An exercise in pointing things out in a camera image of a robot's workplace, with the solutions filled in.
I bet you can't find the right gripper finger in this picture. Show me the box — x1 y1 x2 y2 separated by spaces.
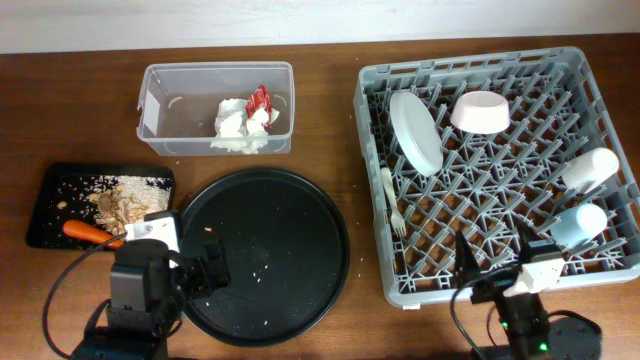
516 222 538 263
454 230 481 288

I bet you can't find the light blue cup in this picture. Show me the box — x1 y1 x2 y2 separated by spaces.
550 203 607 249

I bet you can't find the white plastic fork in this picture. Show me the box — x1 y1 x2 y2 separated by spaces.
380 167 407 239

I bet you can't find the white cup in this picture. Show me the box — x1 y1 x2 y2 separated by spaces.
561 147 619 194

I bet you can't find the rice pile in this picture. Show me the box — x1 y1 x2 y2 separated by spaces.
54 174 174 216

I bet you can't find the orange carrot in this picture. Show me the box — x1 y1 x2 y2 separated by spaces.
62 220 113 245

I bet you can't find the pink bowl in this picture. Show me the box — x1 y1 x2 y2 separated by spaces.
450 91 510 135

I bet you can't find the grey plate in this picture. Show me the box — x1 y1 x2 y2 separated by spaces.
389 92 444 177

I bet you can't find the white napkin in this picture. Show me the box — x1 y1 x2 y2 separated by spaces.
210 98 270 154

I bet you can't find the wrapper with red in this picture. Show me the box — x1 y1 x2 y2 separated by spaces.
245 85 279 136

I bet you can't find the food scraps pile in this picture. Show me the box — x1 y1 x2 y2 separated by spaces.
88 186 151 235

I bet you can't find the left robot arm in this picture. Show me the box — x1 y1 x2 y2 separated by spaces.
70 210 229 359

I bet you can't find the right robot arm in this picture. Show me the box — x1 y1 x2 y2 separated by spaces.
449 223 603 360

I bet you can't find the grey dishwasher rack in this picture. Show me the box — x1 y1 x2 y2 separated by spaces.
354 47 639 308

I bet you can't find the black rectangular tray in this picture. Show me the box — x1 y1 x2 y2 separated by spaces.
26 162 175 250

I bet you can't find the round black tray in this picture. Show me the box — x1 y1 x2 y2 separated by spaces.
180 168 350 347

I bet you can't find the clear plastic bin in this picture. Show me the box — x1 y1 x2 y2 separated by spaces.
136 61 295 156

